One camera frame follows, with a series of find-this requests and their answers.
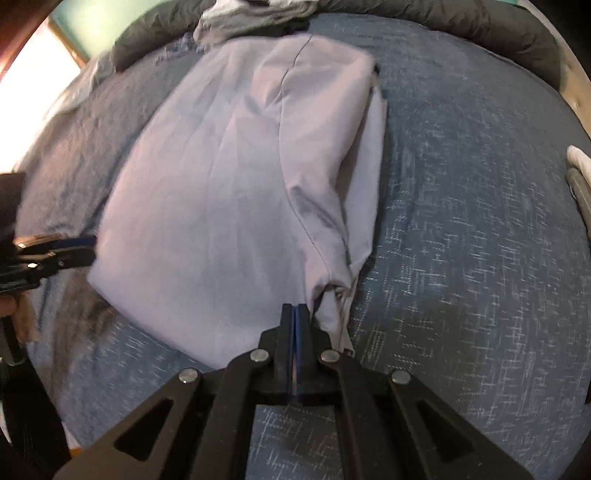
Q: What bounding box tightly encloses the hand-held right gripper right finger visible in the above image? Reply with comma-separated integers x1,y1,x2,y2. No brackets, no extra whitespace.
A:
294,304,536,480

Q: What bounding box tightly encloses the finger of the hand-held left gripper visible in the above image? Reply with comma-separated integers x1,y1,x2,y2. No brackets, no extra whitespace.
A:
41,250,95,274
44,234,99,252

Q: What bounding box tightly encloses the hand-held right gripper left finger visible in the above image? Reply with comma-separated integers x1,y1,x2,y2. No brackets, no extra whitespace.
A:
53,304,293,480

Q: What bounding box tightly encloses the light grey zip jacket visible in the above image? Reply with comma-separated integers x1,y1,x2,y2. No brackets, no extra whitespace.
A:
87,33,389,370

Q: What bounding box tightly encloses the blue patterned bed blanket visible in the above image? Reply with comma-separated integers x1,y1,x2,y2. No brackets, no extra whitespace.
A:
14,11,591,480

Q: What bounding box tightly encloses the blue checked cloth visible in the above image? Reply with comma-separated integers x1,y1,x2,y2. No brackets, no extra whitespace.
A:
152,32,204,68

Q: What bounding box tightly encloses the grey garment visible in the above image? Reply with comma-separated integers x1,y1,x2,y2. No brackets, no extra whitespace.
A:
193,0,321,47

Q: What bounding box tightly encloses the small grey cloth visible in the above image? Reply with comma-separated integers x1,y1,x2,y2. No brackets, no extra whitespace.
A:
566,168,591,227

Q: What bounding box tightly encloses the small white cloth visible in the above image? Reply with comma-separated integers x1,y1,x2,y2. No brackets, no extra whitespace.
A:
566,144,591,183

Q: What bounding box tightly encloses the cream carved headboard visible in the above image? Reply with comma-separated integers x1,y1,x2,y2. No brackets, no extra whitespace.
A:
556,28,591,139

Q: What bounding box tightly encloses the bright window with wooden frame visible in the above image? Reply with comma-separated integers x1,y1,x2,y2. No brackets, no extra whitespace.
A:
0,18,90,121

